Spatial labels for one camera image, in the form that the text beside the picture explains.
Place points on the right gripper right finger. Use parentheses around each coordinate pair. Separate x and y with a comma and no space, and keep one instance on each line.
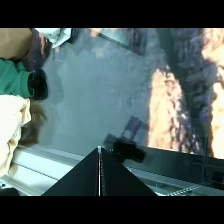
(120,180)

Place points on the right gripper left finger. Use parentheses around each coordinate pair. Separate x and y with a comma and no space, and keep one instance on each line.
(83,180)

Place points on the cream garment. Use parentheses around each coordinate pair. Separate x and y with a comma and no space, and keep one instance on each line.
(11,123)

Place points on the green garment with black cuff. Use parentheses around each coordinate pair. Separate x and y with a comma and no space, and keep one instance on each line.
(16,80)

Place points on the white garment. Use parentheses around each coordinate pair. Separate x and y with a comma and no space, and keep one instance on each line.
(56,35)

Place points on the tan garment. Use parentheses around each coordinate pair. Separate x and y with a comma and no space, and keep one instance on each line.
(13,41)

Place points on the silver frame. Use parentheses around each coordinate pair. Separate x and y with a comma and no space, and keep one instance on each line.
(40,170)

